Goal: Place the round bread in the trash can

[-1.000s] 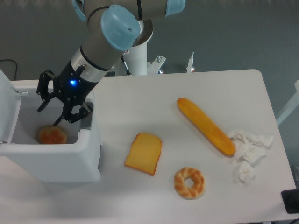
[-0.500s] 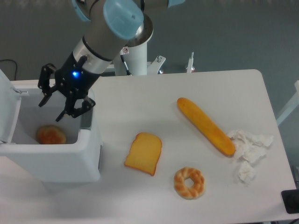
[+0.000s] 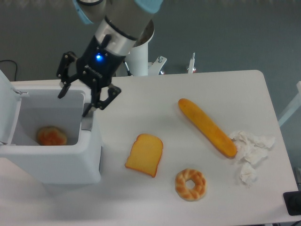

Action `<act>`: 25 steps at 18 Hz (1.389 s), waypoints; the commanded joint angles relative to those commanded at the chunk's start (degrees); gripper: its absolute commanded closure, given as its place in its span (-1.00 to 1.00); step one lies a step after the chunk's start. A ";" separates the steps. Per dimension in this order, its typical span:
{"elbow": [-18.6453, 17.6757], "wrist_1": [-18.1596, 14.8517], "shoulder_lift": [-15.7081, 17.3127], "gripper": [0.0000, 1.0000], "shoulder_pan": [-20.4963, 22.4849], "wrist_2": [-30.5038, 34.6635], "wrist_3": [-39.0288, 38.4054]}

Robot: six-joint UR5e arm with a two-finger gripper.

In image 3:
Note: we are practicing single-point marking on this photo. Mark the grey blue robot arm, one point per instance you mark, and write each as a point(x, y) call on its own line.
point(122, 22)

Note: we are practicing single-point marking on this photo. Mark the large crumpled white tissue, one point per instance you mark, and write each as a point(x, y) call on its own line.
point(251, 148)

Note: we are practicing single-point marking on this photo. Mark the small crumpled white tissue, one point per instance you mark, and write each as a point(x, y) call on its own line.
point(248, 174)

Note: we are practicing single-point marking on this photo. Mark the black device at edge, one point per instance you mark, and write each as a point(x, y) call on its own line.
point(293, 202)

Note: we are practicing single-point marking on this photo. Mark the orange toast slice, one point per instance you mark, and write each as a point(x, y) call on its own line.
point(145, 154)

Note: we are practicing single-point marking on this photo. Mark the white trash can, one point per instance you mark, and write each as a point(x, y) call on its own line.
point(25, 109)

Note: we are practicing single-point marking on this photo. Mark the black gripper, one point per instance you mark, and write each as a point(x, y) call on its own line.
point(98, 63)

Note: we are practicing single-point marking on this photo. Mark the long orange baguette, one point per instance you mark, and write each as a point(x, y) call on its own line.
point(208, 128)

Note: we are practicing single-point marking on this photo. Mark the white frame at right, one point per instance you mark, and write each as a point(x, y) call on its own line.
point(291, 108)

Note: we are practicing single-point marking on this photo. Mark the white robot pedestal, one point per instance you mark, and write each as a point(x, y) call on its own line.
point(137, 61)

